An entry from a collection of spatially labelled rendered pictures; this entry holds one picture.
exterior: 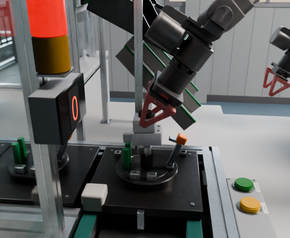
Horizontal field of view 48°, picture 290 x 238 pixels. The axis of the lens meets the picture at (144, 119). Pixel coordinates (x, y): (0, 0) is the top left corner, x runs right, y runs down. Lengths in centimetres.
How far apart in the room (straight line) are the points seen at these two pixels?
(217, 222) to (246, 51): 339
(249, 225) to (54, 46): 46
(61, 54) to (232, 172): 68
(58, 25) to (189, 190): 43
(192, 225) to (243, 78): 344
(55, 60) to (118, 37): 348
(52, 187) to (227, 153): 67
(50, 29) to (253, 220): 49
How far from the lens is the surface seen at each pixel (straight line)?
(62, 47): 47
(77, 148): 88
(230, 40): 391
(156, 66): 101
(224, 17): 63
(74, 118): 51
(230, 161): 106
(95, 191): 68
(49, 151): 54
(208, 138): 118
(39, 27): 46
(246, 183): 76
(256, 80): 406
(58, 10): 46
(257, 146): 117
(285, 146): 121
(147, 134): 69
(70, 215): 68
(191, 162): 81
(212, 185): 76
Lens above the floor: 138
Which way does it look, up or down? 23 degrees down
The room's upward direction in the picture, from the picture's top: straight up
